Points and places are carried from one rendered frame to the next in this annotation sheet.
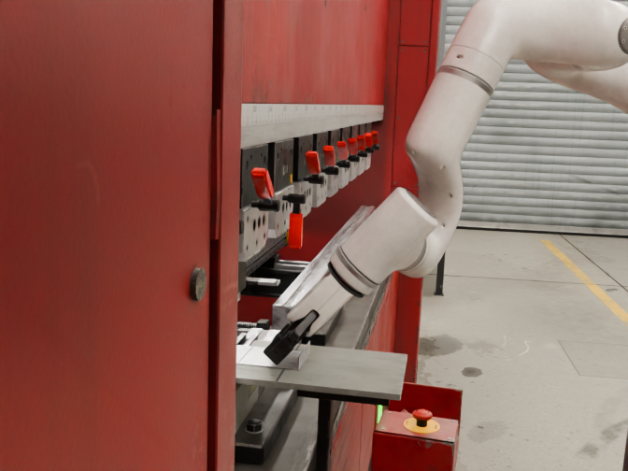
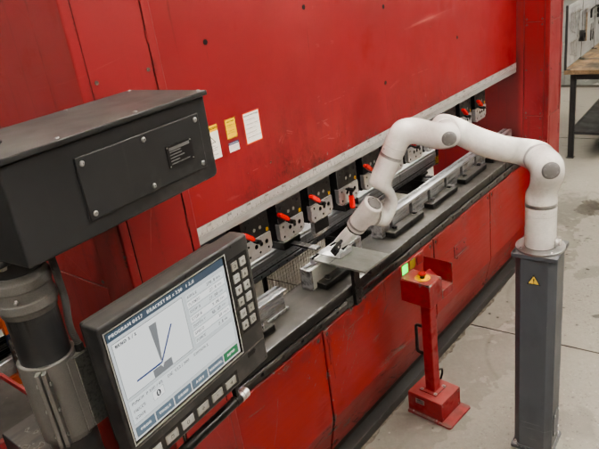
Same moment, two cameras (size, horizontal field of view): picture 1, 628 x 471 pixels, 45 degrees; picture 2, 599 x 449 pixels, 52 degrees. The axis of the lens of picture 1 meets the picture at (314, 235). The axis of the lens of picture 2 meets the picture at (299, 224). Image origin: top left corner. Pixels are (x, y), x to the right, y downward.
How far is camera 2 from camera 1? 165 cm
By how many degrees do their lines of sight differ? 33
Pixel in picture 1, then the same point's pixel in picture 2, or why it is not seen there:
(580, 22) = (429, 134)
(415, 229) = (369, 214)
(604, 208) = not seen: outside the picture
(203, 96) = not seen: hidden behind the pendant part
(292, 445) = (342, 283)
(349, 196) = (497, 121)
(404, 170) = (531, 104)
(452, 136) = (381, 179)
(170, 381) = not seen: hidden behind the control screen
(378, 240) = (357, 216)
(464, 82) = (384, 159)
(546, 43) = (418, 141)
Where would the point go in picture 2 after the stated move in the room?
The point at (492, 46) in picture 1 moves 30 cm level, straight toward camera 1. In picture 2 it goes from (394, 144) to (346, 169)
